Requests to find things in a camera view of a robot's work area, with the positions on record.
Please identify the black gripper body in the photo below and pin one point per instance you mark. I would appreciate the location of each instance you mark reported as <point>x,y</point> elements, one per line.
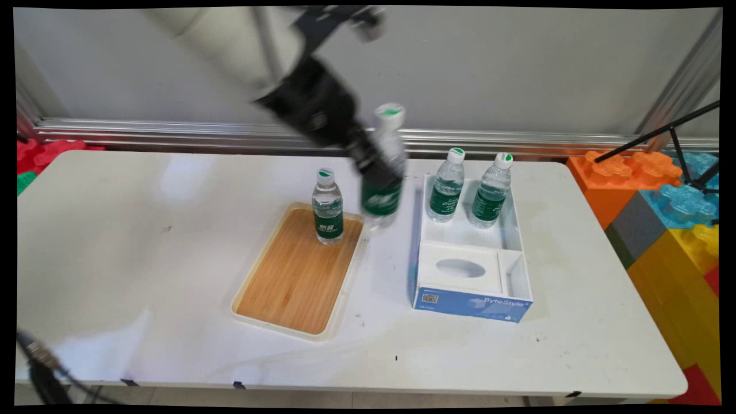
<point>313,106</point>

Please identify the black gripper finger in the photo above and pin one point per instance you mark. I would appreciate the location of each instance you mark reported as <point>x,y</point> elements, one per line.
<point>374,164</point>

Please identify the green label water bottle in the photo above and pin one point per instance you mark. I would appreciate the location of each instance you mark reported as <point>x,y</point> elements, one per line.
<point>445,192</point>
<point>328,213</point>
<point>490,198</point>
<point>382,198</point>

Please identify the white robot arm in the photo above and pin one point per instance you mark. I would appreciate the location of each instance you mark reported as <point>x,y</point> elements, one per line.
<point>230,40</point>

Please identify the bamboo tray with cream rim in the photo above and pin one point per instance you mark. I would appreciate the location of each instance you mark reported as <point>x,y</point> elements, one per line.
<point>293,276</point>

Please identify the blue and white cardboard box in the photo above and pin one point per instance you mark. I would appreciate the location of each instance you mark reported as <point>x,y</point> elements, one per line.
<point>471,287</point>

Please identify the orange foam building block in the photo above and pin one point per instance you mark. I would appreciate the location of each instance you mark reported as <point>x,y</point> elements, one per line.
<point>609,184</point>

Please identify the grey foam building block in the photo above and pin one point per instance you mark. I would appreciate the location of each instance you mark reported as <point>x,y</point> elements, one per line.
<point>635,230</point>

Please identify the green foam floor block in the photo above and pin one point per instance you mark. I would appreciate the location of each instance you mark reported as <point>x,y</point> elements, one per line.
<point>24,183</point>

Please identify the black tripod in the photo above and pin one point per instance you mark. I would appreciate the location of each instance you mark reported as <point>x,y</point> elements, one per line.
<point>681,152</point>

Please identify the blue foam building block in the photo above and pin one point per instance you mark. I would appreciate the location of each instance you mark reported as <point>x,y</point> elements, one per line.
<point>681,207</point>
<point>698,164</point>

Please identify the red foam building block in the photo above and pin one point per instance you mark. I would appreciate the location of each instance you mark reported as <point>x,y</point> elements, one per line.
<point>698,388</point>

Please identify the horizontal aluminium frame rail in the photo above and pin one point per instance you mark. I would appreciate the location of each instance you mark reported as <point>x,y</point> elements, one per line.
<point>230,135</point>

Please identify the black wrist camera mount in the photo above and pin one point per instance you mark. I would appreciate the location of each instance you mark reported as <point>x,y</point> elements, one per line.
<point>336,20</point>

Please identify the slanted aluminium frame post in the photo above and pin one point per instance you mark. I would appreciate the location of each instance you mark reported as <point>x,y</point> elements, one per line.
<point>684,75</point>

